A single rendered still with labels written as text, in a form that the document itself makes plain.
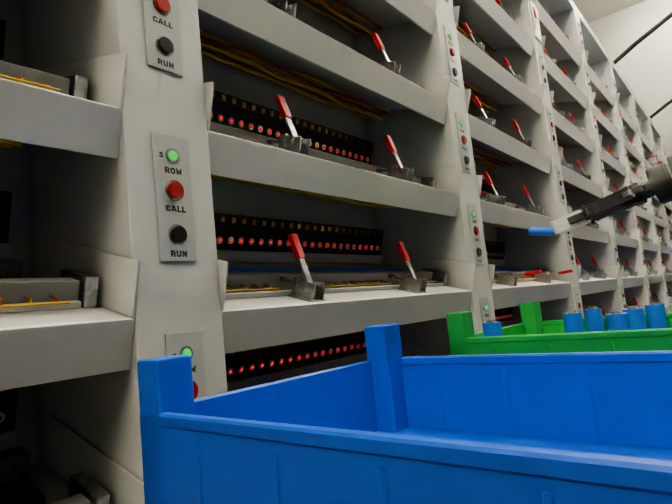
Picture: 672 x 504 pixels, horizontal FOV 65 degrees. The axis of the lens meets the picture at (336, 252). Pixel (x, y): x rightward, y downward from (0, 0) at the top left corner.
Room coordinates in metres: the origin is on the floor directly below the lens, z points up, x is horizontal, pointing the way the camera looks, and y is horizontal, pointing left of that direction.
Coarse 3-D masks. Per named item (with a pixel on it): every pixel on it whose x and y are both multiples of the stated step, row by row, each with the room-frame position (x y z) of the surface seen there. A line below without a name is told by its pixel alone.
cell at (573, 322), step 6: (570, 312) 0.55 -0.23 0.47; (576, 312) 0.55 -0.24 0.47; (564, 318) 0.55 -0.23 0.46; (570, 318) 0.55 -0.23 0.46; (576, 318) 0.54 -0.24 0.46; (582, 318) 0.55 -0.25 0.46; (564, 324) 0.55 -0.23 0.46; (570, 324) 0.55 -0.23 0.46; (576, 324) 0.54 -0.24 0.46; (582, 324) 0.55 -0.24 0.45; (570, 330) 0.55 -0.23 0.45; (576, 330) 0.54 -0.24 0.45; (582, 330) 0.55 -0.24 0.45
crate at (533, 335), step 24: (456, 312) 0.53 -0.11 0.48; (528, 312) 0.66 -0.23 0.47; (456, 336) 0.53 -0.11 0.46; (480, 336) 0.58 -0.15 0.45; (504, 336) 0.49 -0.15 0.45; (528, 336) 0.48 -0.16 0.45; (552, 336) 0.46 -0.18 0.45; (576, 336) 0.45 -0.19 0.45; (600, 336) 0.44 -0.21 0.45; (624, 336) 0.43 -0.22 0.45; (648, 336) 0.42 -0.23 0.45
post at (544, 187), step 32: (512, 0) 1.59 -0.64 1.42; (512, 64) 1.61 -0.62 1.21; (544, 64) 1.63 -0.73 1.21; (544, 96) 1.58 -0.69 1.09; (512, 128) 1.62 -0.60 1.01; (544, 128) 1.57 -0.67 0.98; (512, 192) 1.64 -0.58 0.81; (544, 192) 1.58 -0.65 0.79; (512, 256) 1.66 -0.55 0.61; (544, 256) 1.60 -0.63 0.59; (544, 320) 1.62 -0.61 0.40
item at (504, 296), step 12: (492, 264) 1.08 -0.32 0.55; (504, 264) 1.64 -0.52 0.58; (516, 264) 1.65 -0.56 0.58; (528, 264) 1.63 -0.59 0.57; (540, 264) 1.61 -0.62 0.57; (552, 264) 1.58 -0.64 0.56; (492, 276) 1.08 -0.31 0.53; (552, 276) 1.58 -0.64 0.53; (564, 276) 1.57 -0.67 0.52; (492, 288) 1.10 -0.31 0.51; (504, 288) 1.14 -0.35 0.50; (516, 288) 1.20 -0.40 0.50; (528, 288) 1.27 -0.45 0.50; (540, 288) 1.34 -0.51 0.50; (552, 288) 1.42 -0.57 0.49; (564, 288) 1.52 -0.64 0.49; (504, 300) 1.15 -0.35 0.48; (516, 300) 1.21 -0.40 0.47; (528, 300) 1.28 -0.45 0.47; (540, 300) 1.36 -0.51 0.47
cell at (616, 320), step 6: (612, 312) 0.46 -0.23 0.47; (618, 312) 0.46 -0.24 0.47; (624, 312) 0.46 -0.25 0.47; (606, 318) 0.46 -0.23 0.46; (612, 318) 0.46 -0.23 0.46; (618, 318) 0.45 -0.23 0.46; (624, 318) 0.45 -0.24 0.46; (606, 324) 0.47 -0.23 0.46; (612, 324) 0.46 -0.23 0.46; (618, 324) 0.45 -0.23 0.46; (624, 324) 0.45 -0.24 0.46; (612, 330) 0.46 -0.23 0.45
